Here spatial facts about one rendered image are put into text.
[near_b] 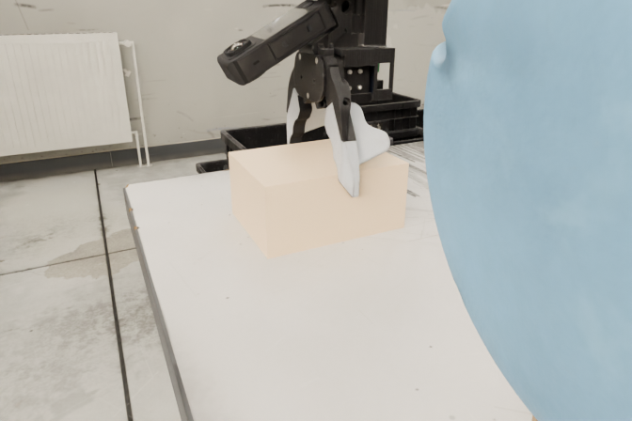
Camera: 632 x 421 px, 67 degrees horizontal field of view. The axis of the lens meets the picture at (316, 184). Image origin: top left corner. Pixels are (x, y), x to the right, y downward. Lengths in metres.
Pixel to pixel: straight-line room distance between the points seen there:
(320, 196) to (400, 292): 0.12
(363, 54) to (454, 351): 0.28
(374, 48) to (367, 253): 0.20
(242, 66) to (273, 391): 0.27
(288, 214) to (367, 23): 0.21
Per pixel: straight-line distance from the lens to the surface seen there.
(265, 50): 0.45
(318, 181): 0.46
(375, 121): 1.73
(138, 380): 1.44
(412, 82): 3.82
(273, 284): 0.43
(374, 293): 0.42
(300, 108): 0.53
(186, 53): 3.08
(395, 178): 0.50
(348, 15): 0.49
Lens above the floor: 0.93
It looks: 21 degrees down
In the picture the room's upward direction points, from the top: straight up
